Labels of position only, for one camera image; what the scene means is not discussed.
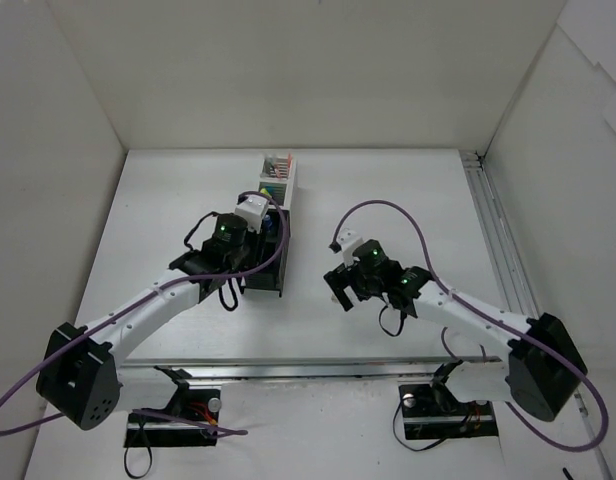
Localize clear blue-tip glue bottle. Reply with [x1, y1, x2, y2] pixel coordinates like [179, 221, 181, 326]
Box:
[262, 214, 276, 236]

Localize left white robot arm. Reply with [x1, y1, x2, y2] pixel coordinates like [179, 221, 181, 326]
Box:
[36, 211, 290, 430]

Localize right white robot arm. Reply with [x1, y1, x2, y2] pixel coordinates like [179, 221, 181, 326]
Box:
[324, 232, 587, 422]

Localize black two-slot container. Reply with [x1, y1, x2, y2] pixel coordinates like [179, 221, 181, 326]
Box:
[238, 208, 291, 296]

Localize white two-slot container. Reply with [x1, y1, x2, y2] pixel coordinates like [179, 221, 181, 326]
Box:
[258, 155, 297, 211]

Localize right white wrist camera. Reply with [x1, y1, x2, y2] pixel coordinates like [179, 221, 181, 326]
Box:
[329, 228, 364, 266]

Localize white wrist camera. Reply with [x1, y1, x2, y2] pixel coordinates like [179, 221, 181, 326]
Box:
[329, 228, 364, 266]
[234, 195, 270, 234]

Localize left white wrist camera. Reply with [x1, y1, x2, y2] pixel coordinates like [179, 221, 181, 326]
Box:
[234, 195, 270, 234]

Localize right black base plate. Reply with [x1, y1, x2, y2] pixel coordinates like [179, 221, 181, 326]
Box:
[396, 384, 499, 442]

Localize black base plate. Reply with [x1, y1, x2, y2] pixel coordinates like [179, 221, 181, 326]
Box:
[396, 384, 499, 442]
[123, 388, 221, 448]

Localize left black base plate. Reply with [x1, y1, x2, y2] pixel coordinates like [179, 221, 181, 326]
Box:
[123, 388, 221, 448]

